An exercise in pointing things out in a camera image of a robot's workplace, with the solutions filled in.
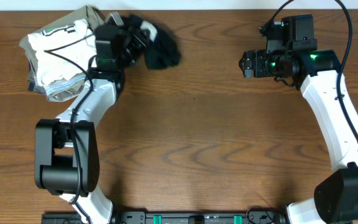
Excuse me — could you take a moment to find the black t-shirt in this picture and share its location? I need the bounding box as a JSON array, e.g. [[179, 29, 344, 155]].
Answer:
[[122, 14, 181, 70]]

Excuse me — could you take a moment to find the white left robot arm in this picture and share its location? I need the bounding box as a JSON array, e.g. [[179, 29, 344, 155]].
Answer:
[[34, 25, 151, 223]]

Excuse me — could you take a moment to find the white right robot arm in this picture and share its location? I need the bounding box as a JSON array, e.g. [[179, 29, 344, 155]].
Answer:
[[239, 50, 358, 223]]

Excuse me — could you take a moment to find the olive grey folded garment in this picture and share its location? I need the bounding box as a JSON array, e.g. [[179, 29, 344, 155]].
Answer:
[[19, 6, 103, 102]]

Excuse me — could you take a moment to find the white folded shirt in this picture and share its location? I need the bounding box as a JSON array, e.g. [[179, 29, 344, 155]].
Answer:
[[27, 19, 96, 86]]

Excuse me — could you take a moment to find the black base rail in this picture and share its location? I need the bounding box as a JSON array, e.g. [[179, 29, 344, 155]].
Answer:
[[40, 205, 288, 224]]

